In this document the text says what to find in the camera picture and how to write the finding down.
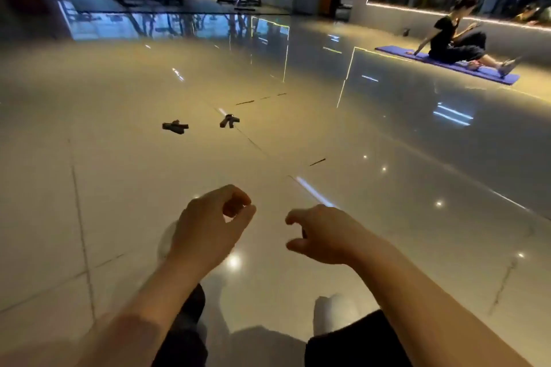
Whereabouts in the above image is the person's left hand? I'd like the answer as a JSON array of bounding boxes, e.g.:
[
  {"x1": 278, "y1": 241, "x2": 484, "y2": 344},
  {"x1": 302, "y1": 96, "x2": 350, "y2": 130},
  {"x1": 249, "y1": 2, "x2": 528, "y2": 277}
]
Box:
[{"x1": 165, "y1": 185, "x2": 258, "y2": 277}]

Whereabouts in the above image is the person's left forearm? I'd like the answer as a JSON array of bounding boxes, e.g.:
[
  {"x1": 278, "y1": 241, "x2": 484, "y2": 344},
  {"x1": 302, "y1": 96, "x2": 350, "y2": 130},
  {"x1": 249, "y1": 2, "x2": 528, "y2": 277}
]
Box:
[{"x1": 75, "y1": 259, "x2": 207, "y2": 367}]

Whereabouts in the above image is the person's right forearm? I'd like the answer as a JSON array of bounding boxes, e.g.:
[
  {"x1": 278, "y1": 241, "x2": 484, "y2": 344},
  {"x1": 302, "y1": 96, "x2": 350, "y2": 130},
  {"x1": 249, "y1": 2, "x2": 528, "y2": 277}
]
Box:
[{"x1": 352, "y1": 237, "x2": 534, "y2": 367}]

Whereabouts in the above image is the person's right hand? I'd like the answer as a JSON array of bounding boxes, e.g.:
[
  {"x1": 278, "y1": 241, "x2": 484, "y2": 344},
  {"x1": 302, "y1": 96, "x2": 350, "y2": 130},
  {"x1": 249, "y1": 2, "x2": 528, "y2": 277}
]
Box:
[{"x1": 285, "y1": 204, "x2": 384, "y2": 267}]

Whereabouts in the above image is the white right shoe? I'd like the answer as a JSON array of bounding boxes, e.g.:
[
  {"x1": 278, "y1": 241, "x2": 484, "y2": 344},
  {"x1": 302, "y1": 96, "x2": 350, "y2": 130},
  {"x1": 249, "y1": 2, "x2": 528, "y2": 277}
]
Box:
[{"x1": 313, "y1": 293, "x2": 360, "y2": 335}]

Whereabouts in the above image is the purple exercise mat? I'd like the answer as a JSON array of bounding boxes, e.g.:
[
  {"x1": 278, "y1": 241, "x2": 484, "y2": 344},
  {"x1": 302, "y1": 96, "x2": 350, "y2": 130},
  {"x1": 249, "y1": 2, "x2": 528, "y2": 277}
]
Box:
[{"x1": 374, "y1": 45, "x2": 521, "y2": 86}]

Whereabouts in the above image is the dark rubber floor mat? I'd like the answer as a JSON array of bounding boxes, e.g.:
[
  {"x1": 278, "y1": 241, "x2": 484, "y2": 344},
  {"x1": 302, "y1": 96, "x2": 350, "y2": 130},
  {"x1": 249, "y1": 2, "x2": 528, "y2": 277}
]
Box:
[{"x1": 60, "y1": 0, "x2": 293, "y2": 15}]

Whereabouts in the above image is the white shoe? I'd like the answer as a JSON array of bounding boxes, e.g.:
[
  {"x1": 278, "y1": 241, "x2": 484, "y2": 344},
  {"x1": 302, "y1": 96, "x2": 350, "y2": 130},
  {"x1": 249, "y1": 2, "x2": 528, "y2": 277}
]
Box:
[
  {"x1": 313, "y1": 293, "x2": 360, "y2": 335},
  {"x1": 157, "y1": 220, "x2": 180, "y2": 260}
]

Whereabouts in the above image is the white left shoe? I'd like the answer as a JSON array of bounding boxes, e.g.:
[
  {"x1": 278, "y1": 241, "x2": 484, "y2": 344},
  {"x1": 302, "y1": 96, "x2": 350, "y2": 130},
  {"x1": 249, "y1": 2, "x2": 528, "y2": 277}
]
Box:
[{"x1": 157, "y1": 220, "x2": 180, "y2": 260}]

